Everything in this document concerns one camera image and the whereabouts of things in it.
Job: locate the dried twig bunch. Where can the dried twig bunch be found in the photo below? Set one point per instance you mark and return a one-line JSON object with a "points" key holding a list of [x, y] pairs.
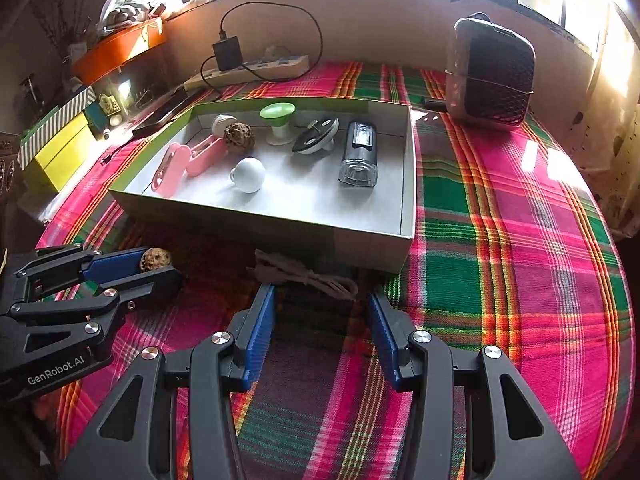
{"points": [[60, 25]]}

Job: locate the white round jar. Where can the white round jar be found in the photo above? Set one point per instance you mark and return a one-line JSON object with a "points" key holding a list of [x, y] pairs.
{"points": [[222, 122]]}

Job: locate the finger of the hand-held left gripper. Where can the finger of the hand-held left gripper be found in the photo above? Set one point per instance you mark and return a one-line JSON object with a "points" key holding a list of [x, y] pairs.
{"points": [[155, 282], [115, 265]]}

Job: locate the brown walnut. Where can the brown walnut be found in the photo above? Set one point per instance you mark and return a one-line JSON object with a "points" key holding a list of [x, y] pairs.
{"points": [[240, 137], [156, 259]]}

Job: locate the dark glass jug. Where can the dark glass jug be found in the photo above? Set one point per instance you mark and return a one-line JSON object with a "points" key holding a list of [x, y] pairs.
{"points": [[30, 92]]}

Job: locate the green striped box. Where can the green striped box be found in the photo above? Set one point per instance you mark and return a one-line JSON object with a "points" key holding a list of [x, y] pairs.
{"points": [[55, 117]]}

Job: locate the pink plastic clip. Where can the pink plastic clip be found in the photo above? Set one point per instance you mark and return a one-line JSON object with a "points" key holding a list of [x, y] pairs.
{"points": [[172, 175], [205, 160]]}

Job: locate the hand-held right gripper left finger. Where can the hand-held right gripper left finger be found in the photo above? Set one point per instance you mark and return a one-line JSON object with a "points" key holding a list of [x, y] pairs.
{"points": [[260, 330]]}

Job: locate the small white plug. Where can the small white plug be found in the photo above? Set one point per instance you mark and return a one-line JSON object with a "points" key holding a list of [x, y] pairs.
{"points": [[273, 52]]}

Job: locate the black charger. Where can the black charger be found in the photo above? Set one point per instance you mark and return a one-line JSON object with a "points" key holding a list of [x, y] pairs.
{"points": [[227, 54]]}

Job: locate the small teal box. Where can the small teal box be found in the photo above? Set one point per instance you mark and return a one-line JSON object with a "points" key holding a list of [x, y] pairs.
{"points": [[92, 120]]}

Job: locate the black phone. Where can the black phone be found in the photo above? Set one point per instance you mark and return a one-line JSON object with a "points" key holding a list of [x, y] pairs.
{"points": [[160, 115]]}

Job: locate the white mushroom toy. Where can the white mushroom toy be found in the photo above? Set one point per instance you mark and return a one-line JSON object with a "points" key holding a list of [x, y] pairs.
{"points": [[250, 175]]}

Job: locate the orange planter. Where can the orange planter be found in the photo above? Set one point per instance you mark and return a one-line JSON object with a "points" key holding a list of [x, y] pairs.
{"points": [[120, 47]]}

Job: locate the glass tank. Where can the glass tank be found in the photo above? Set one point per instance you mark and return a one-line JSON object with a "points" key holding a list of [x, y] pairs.
{"points": [[150, 82]]}

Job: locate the dotted cream curtain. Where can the dotted cream curtain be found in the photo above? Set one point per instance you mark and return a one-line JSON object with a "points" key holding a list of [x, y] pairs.
{"points": [[610, 160]]}

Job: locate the green top mushroom stand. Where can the green top mushroom stand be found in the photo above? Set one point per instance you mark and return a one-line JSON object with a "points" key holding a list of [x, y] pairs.
{"points": [[277, 110]]}

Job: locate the small fan heater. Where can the small fan heater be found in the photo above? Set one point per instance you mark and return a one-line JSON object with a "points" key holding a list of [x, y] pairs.
{"points": [[495, 80]]}

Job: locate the green cardboard box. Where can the green cardboard box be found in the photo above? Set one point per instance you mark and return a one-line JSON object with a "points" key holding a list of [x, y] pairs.
{"points": [[310, 205]]}

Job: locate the black appliance with dials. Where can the black appliance with dials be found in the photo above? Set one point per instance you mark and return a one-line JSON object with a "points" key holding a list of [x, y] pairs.
{"points": [[7, 170]]}

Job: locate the pale leafy plant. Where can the pale leafy plant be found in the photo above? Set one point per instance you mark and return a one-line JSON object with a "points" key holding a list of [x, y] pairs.
{"points": [[120, 5]]}

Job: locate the pink green plaid blanket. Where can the pink green plaid blanket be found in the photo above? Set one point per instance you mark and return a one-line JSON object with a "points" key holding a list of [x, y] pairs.
{"points": [[500, 260]]}

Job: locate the cream power strip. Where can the cream power strip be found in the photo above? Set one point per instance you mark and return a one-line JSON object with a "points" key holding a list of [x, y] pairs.
{"points": [[280, 66]]}

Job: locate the black flashlight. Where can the black flashlight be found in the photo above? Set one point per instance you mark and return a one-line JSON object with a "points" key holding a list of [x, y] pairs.
{"points": [[357, 155]]}

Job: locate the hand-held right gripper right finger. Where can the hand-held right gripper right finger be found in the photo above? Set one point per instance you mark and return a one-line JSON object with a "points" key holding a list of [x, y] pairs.
{"points": [[382, 335]]}

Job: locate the yellow box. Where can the yellow box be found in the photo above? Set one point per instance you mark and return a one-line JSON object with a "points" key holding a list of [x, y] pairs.
{"points": [[60, 157]]}

